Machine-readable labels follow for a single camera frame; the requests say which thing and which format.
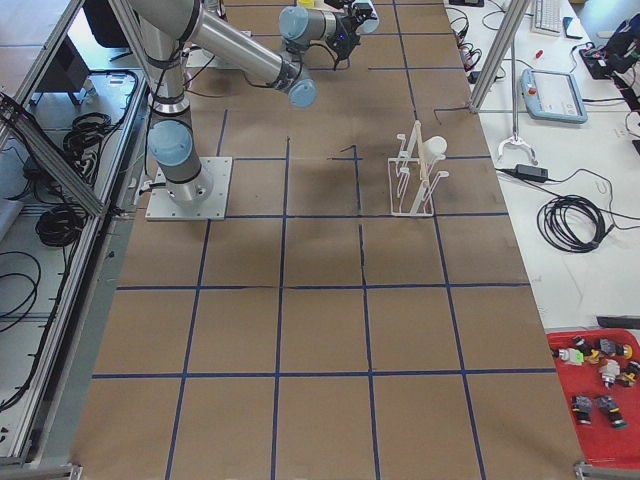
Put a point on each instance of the white wire cup rack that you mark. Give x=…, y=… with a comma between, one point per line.
x=412, y=179

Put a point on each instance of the white plastic cup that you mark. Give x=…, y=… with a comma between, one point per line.
x=435, y=149

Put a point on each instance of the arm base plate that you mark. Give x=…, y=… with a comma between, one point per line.
x=204, y=198
x=199, y=58

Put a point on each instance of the white keyboard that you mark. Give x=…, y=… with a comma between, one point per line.
x=546, y=17

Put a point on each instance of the blue teach pendant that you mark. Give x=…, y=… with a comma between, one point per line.
x=553, y=96

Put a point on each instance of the light blue cup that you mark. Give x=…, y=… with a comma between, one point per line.
x=365, y=16

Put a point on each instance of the aluminium frame post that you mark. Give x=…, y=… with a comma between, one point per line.
x=501, y=43

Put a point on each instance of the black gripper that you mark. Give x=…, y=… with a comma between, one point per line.
x=345, y=31

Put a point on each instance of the red parts tray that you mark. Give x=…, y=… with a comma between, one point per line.
x=599, y=374

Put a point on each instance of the black power adapter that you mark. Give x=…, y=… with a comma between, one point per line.
x=531, y=173

